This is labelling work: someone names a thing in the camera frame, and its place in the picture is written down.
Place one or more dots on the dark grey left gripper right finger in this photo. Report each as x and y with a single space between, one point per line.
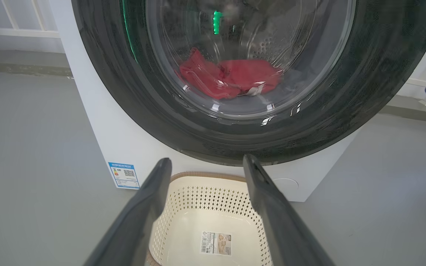
279 229

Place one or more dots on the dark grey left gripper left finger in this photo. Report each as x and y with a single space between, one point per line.
135 229

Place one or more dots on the dark round washing machine door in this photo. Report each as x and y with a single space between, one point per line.
364 92

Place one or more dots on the red garment with white trim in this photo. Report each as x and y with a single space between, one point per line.
213 75

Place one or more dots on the white basket product sticker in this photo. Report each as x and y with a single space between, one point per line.
216 243

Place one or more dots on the cream perforated laundry basket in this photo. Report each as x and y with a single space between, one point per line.
205 210

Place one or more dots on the white washing machine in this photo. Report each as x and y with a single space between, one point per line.
105 122

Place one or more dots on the blue energy label sticker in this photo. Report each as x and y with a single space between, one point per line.
124 175

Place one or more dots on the white railing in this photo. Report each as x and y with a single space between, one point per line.
13 32

